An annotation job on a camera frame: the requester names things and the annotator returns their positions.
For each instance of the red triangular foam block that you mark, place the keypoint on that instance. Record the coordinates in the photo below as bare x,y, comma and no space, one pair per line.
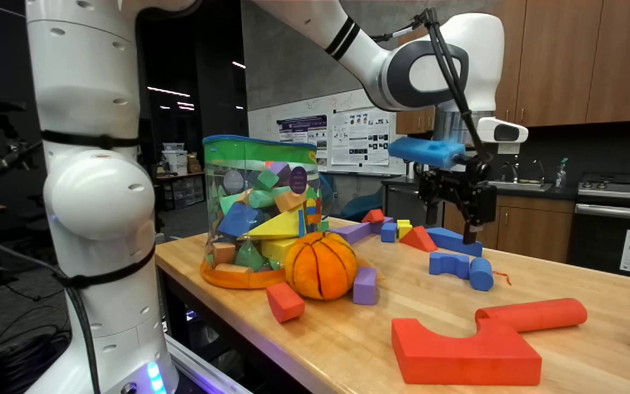
419,236

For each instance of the red foam cube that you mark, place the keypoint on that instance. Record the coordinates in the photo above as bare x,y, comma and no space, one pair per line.
285,302

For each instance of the red foam cylinder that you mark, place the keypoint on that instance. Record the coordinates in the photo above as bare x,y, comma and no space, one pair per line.
537,315

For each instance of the small blue foam cube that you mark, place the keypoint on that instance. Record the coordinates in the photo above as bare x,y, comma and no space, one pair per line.
389,232

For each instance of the large red curved block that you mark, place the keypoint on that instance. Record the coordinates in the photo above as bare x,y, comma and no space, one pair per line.
494,354

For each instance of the wooden lower cabinets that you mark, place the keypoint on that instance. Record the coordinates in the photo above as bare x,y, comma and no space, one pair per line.
531,226

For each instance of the wooden upper cabinets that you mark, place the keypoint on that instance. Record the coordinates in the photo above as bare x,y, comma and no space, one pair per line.
566,61

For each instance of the stainless steel oven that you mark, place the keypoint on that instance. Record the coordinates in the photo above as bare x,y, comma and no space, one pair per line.
600,222

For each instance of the orange plush basketball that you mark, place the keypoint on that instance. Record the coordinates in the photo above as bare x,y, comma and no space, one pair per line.
321,265

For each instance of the blue rectangular foam block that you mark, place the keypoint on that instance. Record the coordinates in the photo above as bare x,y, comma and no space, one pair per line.
453,241

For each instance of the stainless steel dishwasher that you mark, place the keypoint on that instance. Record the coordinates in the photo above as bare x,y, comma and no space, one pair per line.
405,201

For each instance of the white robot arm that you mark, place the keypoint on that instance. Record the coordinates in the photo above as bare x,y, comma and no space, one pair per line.
102,201

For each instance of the clear plastic blocks bag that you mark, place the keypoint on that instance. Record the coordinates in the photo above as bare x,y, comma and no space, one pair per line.
261,198

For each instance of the blue foam cylinder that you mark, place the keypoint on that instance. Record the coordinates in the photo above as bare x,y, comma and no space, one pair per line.
480,274

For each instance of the long purple foam block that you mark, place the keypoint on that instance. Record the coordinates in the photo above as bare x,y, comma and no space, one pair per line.
356,230

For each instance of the yellow foam block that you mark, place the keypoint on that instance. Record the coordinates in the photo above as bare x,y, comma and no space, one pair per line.
402,226

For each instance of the wooden cabinets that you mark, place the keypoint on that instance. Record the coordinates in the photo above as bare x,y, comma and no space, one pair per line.
531,226
566,61

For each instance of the whiteboard with papers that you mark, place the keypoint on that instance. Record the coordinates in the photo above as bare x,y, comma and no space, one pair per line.
345,129

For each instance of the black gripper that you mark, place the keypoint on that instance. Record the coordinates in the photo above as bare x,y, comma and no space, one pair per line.
469,188

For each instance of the small red foam block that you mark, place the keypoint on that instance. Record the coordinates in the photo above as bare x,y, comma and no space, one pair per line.
374,216

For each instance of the blue curved square block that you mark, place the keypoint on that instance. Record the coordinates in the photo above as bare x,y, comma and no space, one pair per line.
449,262

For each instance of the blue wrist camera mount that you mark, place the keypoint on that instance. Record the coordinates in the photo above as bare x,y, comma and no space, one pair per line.
438,153

